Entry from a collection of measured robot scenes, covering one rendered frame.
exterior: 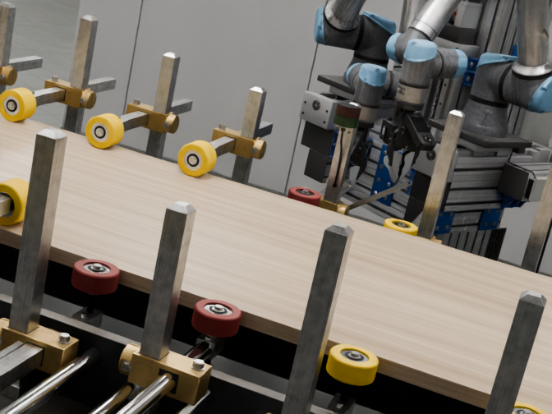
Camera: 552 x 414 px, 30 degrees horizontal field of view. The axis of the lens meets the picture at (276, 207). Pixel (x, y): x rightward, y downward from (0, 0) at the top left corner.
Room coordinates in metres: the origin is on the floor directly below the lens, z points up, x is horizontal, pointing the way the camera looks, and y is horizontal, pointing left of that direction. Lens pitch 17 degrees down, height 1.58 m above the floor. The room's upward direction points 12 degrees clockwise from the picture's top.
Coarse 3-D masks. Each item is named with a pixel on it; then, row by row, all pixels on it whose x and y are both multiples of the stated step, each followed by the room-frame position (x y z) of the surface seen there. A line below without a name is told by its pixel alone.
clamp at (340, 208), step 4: (320, 200) 2.49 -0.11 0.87; (324, 200) 2.49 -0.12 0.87; (340, 200) 2.52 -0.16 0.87; (320, 204) 2.49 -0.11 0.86; (324, 204) 2.49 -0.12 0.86; (328, 204) 2.49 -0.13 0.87; (332, 204) 2.48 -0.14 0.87; (336, 204) 2.49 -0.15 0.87; (340, 204) 2.50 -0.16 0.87; (344, 204) 2.50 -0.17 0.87; (324, 208) 2.49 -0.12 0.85; (328, 208) 2.48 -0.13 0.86; (332, 208) 2.48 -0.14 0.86; (336, 208) 2.48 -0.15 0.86; (340, 208) 2.48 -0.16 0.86; (344, 208) 2.48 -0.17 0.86; (348, 208) 2.51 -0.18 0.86; (336, 212) 2.48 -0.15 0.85; (340, 212) 2.48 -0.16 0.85; (344, 212) 2.48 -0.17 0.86
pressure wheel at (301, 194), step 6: (288, 192) 2.39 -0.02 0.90; (294, 192) 2.38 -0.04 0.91; (300, 192) 2.40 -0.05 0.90; (306, 192) 2.40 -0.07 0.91; (312, 192) 2.42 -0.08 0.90; (294, 198) 2.37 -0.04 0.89; (300, 198) 2.36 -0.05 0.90; (306, 198) 2.36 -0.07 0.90; (312, 198) 2.37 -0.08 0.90; (318, 198) 2.38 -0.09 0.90; (312, 204) 2.37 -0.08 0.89; (318, 204) 2.39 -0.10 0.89
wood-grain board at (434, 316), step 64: (0, 128) 2.40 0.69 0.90; (64, 192) 2.03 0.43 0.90; (128, 192) 2.12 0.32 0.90; (192, 192) 2.22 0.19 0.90; (256, 192) 2.33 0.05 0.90; (64, 256) 1.71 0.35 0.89; (128, 256) 1.75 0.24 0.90; (192, 256) 1.82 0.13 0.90; (256, 256) 1.89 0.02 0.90; (384, 256) 2.06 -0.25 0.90; (448, 256) 2.16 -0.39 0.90; (256, 320) 1.61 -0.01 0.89; (384, 320) 1.71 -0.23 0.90; (448, 320) 1.78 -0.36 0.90; (512, 320) 1.85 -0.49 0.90; (448, 384) 1.52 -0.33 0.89
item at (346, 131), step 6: (354, 108) 2.44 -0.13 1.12; (360, 108) 2.46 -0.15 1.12; (342, 126) 2.44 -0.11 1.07; (342, 132) 2.46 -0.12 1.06; (348, 132) 2.48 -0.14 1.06; (342, 138) 2.46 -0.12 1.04; (342, 144) 2.47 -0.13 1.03; (342, 150) 2.48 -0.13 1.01; (336, 174) 2.49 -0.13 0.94; (336, 180) 2.48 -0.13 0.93; (336, 186) 2.49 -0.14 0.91
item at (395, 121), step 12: (396, 108) 2.58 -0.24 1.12; (408, 108) 2.53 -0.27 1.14; (420, 108) 2.54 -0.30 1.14; (384, 120) 2.59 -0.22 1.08; (396, 120) 2.58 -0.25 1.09; (384, 132) 2.58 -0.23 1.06; (396, 132) 2.53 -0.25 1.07; (408, 132) 2.54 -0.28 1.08; (396, 144) 2.53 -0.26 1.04; (408, 144) 2.54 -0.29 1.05
